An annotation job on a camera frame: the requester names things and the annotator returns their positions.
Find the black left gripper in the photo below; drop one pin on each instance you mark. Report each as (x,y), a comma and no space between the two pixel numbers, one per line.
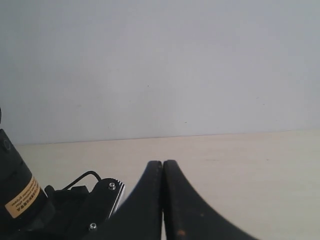
(49,214)

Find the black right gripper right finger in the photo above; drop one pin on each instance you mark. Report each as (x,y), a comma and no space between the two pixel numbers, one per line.
(187,216)

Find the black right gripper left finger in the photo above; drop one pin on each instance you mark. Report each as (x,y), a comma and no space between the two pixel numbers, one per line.
(140,216)

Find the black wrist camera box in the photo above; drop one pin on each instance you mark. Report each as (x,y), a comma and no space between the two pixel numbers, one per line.
(102,202)

